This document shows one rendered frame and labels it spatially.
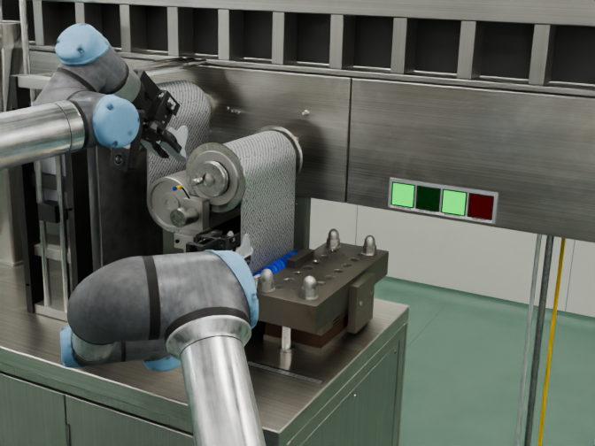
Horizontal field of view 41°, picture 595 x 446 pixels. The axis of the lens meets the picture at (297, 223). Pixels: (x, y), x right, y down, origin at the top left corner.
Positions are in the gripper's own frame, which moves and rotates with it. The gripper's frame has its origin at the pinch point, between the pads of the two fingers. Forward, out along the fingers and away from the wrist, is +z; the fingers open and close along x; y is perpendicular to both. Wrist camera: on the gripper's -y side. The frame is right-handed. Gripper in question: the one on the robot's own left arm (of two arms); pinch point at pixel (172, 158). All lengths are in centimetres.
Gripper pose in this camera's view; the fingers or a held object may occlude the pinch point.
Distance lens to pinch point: 158.6
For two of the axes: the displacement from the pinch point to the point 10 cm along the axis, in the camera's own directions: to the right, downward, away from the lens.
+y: 3.4, -8.9, 3.1
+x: -8.8, -1.8, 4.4
